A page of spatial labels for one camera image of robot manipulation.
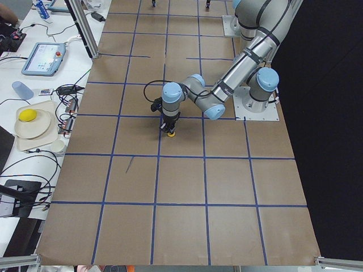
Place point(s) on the beige plate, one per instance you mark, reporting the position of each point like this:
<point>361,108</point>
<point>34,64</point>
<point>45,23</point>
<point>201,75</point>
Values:
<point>34,128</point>

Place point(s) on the blue teach pendant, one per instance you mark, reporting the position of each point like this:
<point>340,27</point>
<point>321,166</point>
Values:
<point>45,59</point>

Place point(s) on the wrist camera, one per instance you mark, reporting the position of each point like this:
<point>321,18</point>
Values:
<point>156,105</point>

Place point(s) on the aluminium frame post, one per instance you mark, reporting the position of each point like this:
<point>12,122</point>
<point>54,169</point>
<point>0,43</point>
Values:
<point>83,27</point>

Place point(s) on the milk carton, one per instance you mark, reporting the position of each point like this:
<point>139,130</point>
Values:
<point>41,9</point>

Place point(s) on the beige tray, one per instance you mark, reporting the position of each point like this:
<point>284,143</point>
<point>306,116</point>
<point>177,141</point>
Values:
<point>49,136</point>

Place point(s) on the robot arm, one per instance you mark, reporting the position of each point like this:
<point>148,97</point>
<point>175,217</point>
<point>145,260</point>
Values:
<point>264,25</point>

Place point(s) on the yellow lemon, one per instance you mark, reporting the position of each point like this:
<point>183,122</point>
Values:
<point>27,115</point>

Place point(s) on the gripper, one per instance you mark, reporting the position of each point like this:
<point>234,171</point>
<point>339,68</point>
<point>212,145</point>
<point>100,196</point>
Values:
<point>170,120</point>

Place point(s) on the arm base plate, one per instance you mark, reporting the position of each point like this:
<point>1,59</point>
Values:
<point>230,26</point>
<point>248,109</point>

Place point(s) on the black power adapter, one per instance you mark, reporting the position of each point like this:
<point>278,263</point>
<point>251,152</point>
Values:
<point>98,17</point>

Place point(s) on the white paper cup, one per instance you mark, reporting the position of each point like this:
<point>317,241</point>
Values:
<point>58,147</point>

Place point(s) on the translucent blue plastic cup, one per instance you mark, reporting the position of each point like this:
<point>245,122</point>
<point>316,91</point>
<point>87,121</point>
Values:
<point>23,91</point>

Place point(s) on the person's forearm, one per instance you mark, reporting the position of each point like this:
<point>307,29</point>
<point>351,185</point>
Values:
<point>7,15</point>

